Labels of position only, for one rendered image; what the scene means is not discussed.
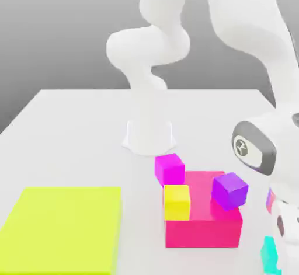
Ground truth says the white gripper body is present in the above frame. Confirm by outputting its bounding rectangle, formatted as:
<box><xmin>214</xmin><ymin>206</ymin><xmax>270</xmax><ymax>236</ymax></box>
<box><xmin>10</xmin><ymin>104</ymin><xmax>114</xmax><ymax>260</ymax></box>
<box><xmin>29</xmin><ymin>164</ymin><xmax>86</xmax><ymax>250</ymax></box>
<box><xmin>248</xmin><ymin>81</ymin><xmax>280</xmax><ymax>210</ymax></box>
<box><xmin>276</xmin><ymin>241</ymin><xmax>299</xmax><ymax>275</ymax></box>

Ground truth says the small cyan cube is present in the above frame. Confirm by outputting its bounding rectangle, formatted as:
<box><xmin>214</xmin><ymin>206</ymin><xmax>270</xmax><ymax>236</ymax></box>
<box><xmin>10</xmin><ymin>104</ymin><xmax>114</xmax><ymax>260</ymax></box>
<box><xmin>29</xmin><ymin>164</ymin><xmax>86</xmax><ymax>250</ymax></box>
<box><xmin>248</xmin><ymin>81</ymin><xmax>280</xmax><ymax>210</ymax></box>
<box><xmin>260</xmin><ymin>235</ymin><xmax>283</xmax><ymax>275</ymax></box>

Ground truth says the small purple cube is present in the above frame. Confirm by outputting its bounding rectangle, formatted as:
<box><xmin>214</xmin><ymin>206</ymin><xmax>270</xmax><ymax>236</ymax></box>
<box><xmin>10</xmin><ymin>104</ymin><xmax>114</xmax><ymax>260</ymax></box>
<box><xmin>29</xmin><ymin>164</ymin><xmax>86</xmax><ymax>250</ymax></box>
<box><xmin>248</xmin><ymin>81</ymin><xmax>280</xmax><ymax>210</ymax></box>
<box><xmin>211</xmin><ymin>172</ymin><xmax>249</xmax><ymax>211</ymax></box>

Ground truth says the small yellow cube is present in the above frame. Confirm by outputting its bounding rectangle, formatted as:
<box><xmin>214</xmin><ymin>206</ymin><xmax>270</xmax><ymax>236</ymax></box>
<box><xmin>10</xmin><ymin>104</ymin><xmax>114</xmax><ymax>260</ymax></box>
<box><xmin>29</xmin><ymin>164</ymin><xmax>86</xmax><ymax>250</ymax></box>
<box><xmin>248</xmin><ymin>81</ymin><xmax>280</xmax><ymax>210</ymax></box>
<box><xmin>164</xmin><ymin>184</ymin><xmax>192</xmax><ymax>221</ymax></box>

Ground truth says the small magenta cube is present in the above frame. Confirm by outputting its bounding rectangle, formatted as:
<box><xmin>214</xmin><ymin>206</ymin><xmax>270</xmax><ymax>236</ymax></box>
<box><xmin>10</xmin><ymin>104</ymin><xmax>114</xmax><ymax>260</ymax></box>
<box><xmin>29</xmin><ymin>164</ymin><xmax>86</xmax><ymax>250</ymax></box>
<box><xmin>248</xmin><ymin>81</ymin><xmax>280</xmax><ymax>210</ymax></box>
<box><xmin>154</xmin><ymin>152</ymin><xmax>186</xmax><ymax>189</ymax></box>

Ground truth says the large pink box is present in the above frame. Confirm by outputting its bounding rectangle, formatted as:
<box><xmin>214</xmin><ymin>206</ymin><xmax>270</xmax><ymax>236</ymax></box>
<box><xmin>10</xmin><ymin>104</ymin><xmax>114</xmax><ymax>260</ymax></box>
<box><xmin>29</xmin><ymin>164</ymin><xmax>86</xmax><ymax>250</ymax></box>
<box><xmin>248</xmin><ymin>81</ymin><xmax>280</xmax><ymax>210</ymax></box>
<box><xmin>165</xmin><ymin>170</ymin><xmax>243</xmax><ymax>249</ymax></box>

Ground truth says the large yellow-green box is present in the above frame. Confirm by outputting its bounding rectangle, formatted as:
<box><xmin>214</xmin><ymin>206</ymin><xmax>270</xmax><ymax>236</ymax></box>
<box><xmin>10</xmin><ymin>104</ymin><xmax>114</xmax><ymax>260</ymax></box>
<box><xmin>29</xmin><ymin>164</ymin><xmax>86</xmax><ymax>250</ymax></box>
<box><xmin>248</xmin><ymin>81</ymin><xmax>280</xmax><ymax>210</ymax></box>
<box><xmin>0</xmin><ymin>187</ymin><xmax>123</xmax><ymax>275</ymax></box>

